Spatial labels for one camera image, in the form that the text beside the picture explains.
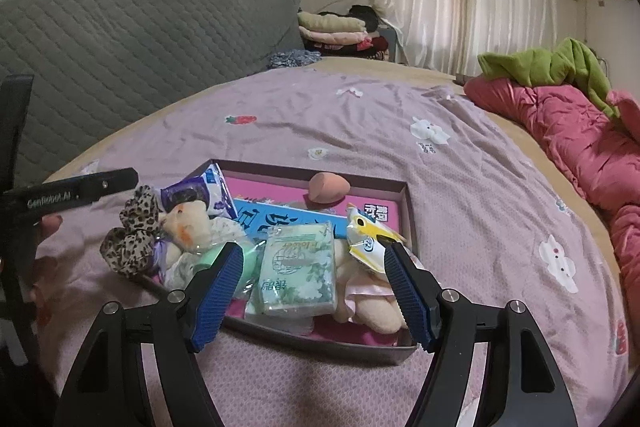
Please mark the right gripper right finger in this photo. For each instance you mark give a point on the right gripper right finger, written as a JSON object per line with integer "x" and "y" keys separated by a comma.
{"x": 521, "y": 385}

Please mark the green tissue pack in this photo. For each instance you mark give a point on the green tissue pack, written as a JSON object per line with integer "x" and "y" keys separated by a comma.
{"x": 297, "y": 275}

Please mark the pink red quilt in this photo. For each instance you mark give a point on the pink red quilt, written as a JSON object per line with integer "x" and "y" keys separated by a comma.
{"x": 598, "y": 154}

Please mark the leopard print scrunchie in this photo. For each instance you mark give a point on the leopard print scrunchie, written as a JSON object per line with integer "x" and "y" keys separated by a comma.
{"x": 128, "y": 249}

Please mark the beige bear pink dress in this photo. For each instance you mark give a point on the beige bear pink dress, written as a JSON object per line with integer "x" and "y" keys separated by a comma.
{"x": 363, "y": 297}

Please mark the person's left hand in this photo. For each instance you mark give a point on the person's left hand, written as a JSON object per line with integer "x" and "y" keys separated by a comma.
{"x": 46, "y": 227}

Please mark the floral cream scrunchie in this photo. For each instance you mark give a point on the floral cream scrunchie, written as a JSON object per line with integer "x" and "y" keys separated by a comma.
{"x": 223, "y": 230}

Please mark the green blanket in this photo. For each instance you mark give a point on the green blanket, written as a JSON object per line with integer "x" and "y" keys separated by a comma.
{"x": 571, "y": 62}

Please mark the blue white packaged eye mask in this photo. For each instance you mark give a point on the blue white packaged eye mask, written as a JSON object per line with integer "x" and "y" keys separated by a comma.
{"x": 208, "y": 186}

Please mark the pink blue book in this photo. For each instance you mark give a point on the pink blue book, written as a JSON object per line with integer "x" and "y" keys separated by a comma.
{"x": 265, "y": 201}

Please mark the purple box lid tray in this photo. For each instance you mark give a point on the purple box lid tray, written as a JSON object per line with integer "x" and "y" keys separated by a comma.
{"x": 346, "y": 341}

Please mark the beige bear purple dress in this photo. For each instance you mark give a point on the beige bear purple dress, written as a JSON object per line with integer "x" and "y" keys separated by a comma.
{"x": 185, "y": 235}

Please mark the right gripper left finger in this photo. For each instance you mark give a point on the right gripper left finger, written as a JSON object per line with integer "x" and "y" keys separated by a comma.
{"x": 106, "y": 385}

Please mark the yellow white small packet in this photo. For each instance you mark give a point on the yellow white small packet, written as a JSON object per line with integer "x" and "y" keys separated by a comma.
{"x": 362, "y": 232}

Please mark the blue grey knit cloth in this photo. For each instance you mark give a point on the blue grey knit cloth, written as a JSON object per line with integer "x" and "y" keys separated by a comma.
{"x": 293, "y": 58}

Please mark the pink makeup sponge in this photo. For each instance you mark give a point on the pink makeup sponge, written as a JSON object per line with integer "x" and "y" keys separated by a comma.
{"x": 326, "y": 188}

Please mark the stack of folded clothes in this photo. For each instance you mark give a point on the stack of folded clothes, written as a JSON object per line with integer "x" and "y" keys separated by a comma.
{"x": 358, "y": 33}

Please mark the grey quilted headboard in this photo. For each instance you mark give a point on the grey quilted headboard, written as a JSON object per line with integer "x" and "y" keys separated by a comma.
{"x": 99, "y": 65}

